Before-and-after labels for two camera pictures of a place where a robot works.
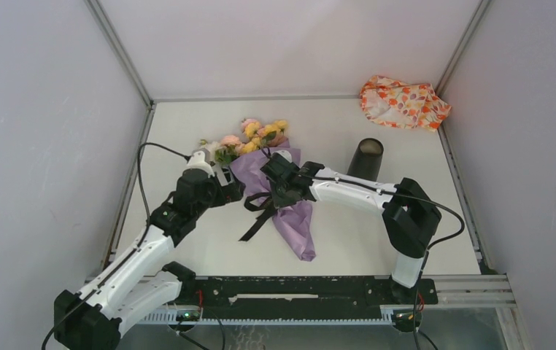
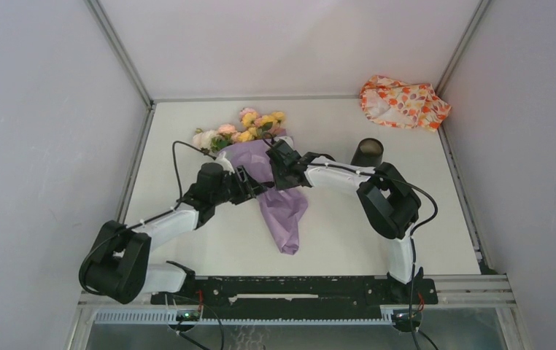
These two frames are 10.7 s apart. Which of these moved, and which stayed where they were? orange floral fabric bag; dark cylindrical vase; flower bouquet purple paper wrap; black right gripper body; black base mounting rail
Moved: flower bouquet purple paper wrap; black right gripper body
Stayed: orange floral fabric bag; dark cylindrical vase; black base mounting rail
